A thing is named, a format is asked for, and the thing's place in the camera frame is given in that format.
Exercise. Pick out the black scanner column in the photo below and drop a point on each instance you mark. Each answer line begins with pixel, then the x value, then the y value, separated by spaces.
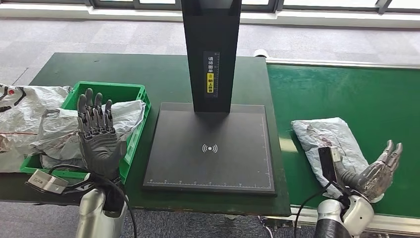
pixel 197 49

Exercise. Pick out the green conveyor belt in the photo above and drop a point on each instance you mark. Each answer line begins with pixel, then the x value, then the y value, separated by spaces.
pixel 344 92

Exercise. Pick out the white window sill ledge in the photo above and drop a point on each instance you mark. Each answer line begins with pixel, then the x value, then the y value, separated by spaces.
pixel 98 13

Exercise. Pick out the yellow and white column label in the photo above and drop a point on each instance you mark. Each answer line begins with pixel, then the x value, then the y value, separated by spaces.
pixel 210 82

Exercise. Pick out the grey poly mailer parcel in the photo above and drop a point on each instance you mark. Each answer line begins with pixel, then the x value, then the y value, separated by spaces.
pixel 59 131
pixel 328 131
pixel 59 161

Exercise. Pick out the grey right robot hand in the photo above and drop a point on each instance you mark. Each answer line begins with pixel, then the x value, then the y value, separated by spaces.
pixel 374 179

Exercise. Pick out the green plastic crate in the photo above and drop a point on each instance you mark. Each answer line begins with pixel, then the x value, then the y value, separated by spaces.
pixel 124 90

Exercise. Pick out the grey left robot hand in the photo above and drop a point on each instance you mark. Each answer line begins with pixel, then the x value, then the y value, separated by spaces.
pixel 98 148

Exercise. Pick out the small grey junction box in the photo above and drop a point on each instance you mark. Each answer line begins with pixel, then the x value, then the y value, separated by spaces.
pixel 279 223

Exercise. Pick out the black scanner base plate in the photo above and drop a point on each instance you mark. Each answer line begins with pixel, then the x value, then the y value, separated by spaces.
pixel 229 164

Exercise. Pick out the dark green table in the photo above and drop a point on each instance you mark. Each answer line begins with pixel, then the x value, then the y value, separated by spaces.
pixel 131 69

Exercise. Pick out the dark window frame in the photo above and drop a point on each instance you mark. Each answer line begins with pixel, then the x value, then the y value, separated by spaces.
pixel 279 5

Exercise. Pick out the large white woven sack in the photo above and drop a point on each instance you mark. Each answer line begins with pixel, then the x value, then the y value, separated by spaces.
pixel 23 111

